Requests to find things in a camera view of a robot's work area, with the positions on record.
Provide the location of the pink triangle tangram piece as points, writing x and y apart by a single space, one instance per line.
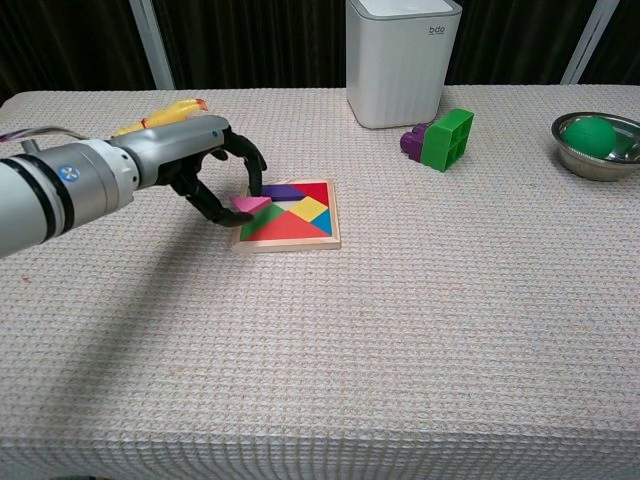
247 203

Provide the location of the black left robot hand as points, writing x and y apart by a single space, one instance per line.
175 145

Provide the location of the yellow rubber chicken toy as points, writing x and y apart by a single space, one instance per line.
172 112

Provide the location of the blue triangle tangram piece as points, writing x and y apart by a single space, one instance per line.
324 223

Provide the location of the yellow square tangram piece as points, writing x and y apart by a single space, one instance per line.
307 209

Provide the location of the white frame post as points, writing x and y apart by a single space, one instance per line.
152 45
590 42

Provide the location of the purple parallelogram tangram piece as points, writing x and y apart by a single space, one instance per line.
285 192

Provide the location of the green building brick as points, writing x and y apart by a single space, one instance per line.
445 140

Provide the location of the green ball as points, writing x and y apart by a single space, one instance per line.
587 139

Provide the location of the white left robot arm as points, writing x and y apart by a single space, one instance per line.
50 195

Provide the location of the white plastic bin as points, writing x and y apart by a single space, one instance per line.
400 65

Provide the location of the black curtain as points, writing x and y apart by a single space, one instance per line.
260 45

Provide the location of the green triangle tangram piece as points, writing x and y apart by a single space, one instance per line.
265 222

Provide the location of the beige waffle-weave tablecloth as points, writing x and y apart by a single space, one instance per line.
375 350

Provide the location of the wooden tangram tray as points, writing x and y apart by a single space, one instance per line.
295 245

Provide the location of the purple building brick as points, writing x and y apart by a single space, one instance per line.
412 142

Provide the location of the stainless steel bowl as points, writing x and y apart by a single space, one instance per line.
585 167

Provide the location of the red triangle tangram piece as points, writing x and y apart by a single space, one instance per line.
315 192

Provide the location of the coral large triangle tangram piece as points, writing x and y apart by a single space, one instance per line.
290 229

